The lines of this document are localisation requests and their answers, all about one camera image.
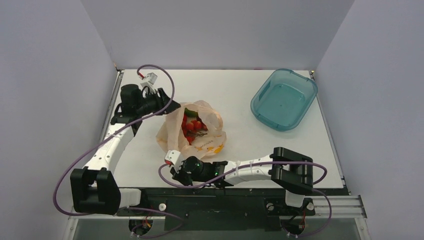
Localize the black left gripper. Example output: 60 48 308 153
136 88 181 117

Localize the orange translucent plastic bag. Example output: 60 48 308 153
156 100 227 159

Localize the red fake grape bunch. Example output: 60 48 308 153
181 114 208 145

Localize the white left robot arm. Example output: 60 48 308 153
70 84 181 215

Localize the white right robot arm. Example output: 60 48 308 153
164 147 314 214

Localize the yellow green fake mango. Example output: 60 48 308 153
184 108 199 118

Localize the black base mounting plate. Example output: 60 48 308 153
116 187 349 232

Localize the teal plastic tray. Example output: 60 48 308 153
250 68 318 132

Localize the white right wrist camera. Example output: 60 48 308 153
164 150 185 169

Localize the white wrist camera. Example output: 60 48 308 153
164 150 185 169
139 72 158 95

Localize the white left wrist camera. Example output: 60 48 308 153
139 72 158 95

